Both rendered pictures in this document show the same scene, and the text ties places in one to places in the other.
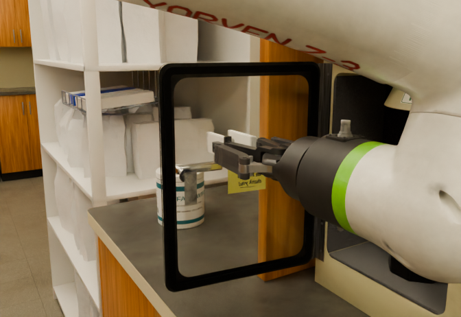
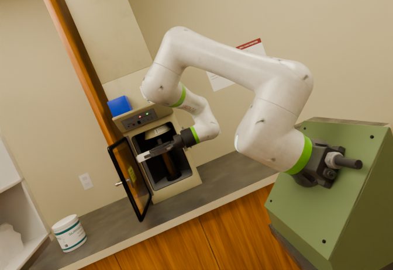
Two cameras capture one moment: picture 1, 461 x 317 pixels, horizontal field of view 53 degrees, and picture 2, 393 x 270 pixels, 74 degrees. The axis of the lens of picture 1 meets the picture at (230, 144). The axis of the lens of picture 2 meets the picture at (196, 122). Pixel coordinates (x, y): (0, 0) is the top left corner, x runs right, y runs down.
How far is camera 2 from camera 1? 1.02 m
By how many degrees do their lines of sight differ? 64
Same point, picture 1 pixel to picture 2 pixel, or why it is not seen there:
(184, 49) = not seen: outside the picture
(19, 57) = not seen: outside the picture
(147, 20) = not seen: outside the picture
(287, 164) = (177, 141)
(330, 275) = (158, 196)
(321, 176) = (189, 135)
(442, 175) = (210, 120)
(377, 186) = (202, 128)
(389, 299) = (179, 184)
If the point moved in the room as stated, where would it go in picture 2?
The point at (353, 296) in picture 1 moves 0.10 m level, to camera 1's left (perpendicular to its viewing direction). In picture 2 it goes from (169, 194) to (161, 203)
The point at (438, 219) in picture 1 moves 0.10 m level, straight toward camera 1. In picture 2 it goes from (214, 125) to (228, 122)
